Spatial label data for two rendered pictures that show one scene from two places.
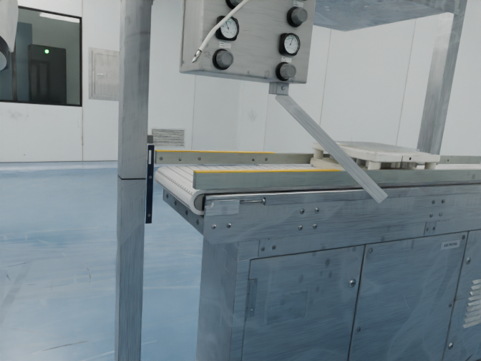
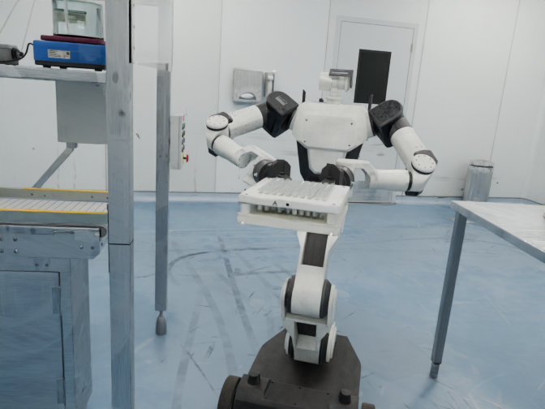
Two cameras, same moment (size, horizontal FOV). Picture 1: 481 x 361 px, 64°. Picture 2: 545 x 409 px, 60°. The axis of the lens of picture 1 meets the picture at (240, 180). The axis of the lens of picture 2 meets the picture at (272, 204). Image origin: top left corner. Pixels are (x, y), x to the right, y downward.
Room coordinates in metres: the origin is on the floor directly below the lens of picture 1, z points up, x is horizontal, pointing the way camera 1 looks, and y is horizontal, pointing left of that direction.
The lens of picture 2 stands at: (1.99, 1.14, 1.32)
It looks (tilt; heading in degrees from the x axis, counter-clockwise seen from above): 14 degrees down; 201
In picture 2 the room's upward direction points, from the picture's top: 4 degrees clockwise
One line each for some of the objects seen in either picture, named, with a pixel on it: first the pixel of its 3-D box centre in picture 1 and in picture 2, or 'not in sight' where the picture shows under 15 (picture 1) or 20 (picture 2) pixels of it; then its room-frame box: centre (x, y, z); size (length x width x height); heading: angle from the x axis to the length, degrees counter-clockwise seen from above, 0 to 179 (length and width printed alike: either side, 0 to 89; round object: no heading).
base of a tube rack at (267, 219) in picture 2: not in sight; (296, 212); (0.86, 0.78, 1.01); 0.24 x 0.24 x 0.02; 8
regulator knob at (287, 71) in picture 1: (287, 68); not in sight; (0.71, -0.07, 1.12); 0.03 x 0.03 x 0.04; 28
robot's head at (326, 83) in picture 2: not in sight; (333, 85); (0.24, 0.68, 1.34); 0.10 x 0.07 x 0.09; 99
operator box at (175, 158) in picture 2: not in sight; (177, 140); (0.00, -0.16, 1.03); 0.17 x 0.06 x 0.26; 28
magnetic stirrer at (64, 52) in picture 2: not in sight; (80, 55); (0.83, 0.03, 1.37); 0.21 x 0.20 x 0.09; 28
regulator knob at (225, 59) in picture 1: (225, 55); not in sight; (0.65, 0.04, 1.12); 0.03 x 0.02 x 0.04; 118
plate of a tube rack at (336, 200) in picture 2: not in sight; (298, 193); (0.86, 0.78, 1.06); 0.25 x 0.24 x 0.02; 8
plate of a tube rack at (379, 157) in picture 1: (373, 151); not in sight; (1.08, -0.37, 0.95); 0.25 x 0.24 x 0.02; 29
